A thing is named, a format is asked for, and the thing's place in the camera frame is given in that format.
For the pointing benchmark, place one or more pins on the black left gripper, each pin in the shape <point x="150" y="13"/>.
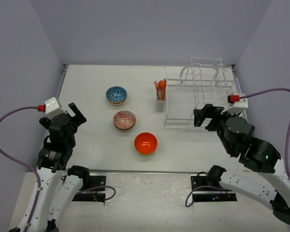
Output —
<point x="80" y="119"/>

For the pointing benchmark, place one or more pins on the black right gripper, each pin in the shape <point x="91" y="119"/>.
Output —
<point x="208" y="110"/>

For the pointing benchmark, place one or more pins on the yellow blue sun bowl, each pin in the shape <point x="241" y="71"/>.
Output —
<point x="121" y="101"/>

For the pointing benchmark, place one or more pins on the blue zigzag bowl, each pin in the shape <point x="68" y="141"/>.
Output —
<point x="116" y="93"/>

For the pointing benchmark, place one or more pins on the floral orange flower bowl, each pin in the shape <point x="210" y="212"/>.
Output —
<point x="125" y="129"/>

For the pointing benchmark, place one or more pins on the red patterned bowl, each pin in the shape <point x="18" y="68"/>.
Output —
<point x="124" y="119"/>

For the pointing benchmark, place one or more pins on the yellow-green bowl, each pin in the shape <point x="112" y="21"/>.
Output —
<point x="146" y="153"/>

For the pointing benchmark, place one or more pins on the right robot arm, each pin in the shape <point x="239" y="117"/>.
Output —
<point x="256" y="155"/>

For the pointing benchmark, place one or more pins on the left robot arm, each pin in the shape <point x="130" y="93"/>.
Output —
<point x="46" y="208"/>

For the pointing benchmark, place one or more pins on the white cutlery holder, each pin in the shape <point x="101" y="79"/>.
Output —
<point x="160" y="100"/>

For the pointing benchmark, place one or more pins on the orange plastic spoon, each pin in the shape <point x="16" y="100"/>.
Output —
<point x="162" y="87"/>

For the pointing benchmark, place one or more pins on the orange plastic fork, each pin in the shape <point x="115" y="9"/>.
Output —
<point x="156" y="84"/>

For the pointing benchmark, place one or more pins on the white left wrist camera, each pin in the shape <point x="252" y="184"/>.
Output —
<point x="53" y="108"/>

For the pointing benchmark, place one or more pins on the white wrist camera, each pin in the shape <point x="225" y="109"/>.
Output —
<point x="53" y="108"/>
<point x="235" y="105"/>

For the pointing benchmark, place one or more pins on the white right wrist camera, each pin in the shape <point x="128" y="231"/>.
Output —
<point x="235" y="105"/>

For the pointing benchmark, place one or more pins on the white wire dish rack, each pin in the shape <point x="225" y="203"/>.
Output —
<point x="204" y="80"/>

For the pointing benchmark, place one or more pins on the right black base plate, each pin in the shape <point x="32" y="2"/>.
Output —
<point x="207" y="194"/>

